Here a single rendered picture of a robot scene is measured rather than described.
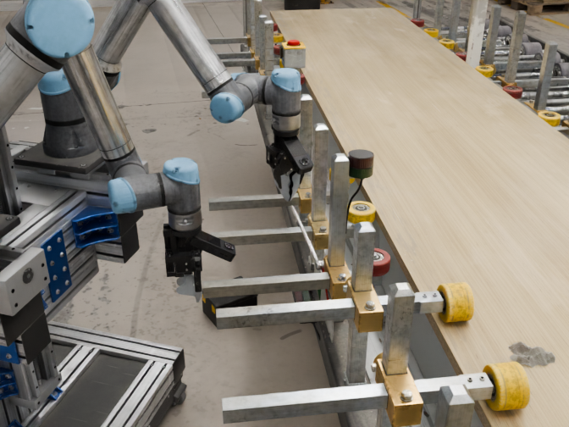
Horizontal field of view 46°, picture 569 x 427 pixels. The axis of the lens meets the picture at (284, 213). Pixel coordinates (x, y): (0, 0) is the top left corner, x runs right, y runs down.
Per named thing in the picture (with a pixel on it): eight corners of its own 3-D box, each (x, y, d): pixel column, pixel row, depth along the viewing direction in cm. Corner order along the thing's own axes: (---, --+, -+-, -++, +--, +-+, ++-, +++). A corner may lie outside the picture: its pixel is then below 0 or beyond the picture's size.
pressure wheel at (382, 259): (359, 304, 162) (361, 264, 156) (351, 285, 169) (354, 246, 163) (390, 302, 163) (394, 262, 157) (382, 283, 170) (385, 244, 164)
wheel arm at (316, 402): (223, 425, 110) (222, 409, 108) (222, 410, 113) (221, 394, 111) (510, 397, 115) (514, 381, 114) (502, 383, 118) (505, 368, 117)
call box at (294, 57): (284, 71, 214) (284, 47, 211) (281, 65, 220) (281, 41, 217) (305, 70, 215) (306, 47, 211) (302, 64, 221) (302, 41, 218)
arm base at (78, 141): (32, 154, 181) (25, 120, 176) (63, 135, 194) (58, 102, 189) (80, 161, 177) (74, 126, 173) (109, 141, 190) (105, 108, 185)
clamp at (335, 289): (332, 301, 159) (333, 283, 156) (322, 269, 171) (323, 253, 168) (355, 299, 159) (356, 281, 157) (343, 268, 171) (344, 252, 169)
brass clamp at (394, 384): (388, 428, 110) (390, 406, 108) (368, 373, 122) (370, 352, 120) (424, 424, 111) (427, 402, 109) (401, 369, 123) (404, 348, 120)
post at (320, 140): (312, 280, 195) (315, 127, 172) (309, 274, 198) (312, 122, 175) (323, 280, 195) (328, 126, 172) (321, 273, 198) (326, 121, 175)
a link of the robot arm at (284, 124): (306, 113, 173) (278, 119, 169) (306, 130, 175) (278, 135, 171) (291, 105, 179) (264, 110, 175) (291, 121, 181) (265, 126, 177)
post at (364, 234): (347, 410, 152) (358, 229, 129) (344, 399, 155) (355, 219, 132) (362, 408, 152) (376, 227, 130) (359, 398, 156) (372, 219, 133)
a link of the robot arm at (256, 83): (218, 80, 168) (259, 84, 165) (235, 68, 177) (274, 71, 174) (219, 109, 172) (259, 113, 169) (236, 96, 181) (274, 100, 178)
